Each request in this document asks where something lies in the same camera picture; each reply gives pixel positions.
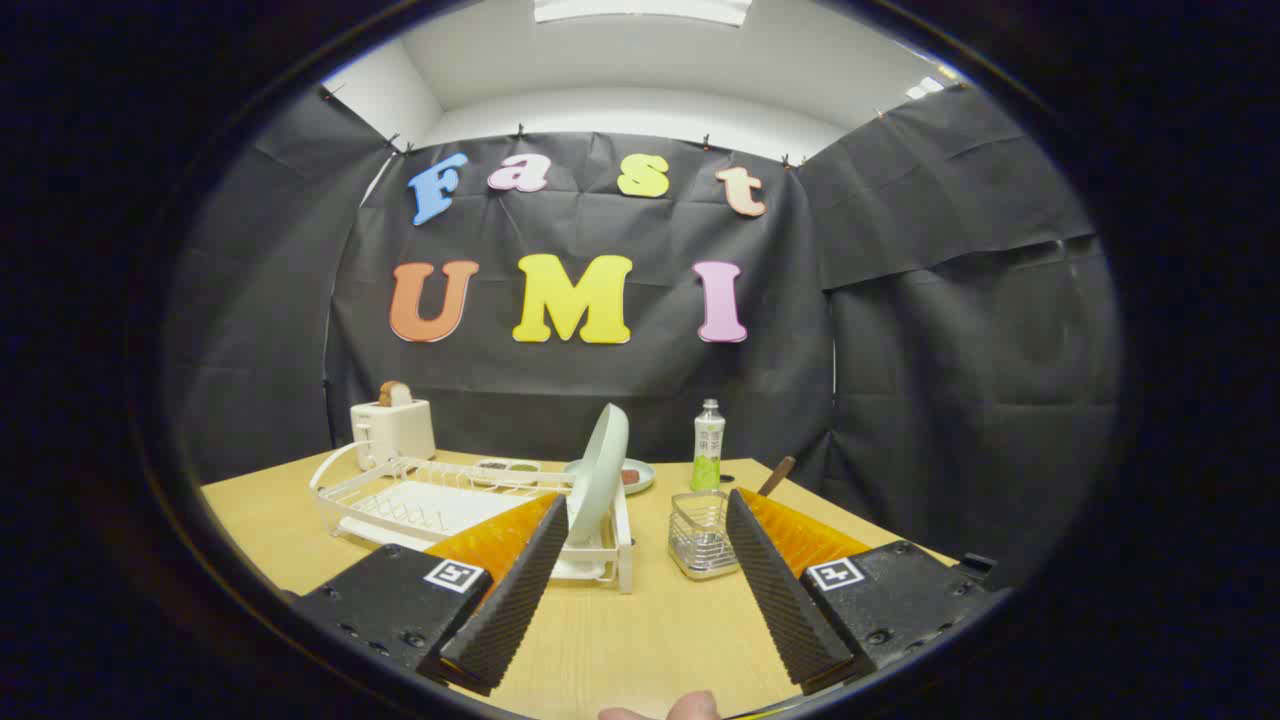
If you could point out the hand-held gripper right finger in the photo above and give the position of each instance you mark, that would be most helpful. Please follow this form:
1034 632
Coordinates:
780 590

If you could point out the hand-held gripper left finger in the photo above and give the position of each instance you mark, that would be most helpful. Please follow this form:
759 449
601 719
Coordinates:
505 610

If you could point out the pale green plate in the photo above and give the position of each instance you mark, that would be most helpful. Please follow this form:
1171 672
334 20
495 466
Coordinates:
605 460

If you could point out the small two-part sauce dish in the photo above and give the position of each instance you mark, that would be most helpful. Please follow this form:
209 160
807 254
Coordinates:
505 468

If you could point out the green plate with sausages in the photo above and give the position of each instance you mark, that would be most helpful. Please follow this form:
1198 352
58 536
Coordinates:
643 483

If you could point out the green drink bottle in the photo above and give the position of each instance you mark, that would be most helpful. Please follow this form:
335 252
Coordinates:
708 450

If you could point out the white toaster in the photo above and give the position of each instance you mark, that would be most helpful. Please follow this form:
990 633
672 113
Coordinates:
395 432

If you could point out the black backdrop cloth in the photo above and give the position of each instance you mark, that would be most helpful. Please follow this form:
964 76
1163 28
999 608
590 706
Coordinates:
600 390

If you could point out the toast bread slice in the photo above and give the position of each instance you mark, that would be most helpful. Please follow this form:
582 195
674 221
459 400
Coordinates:
395 394

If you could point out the ceiling light panel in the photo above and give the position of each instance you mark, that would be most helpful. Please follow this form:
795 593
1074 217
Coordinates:
640 10

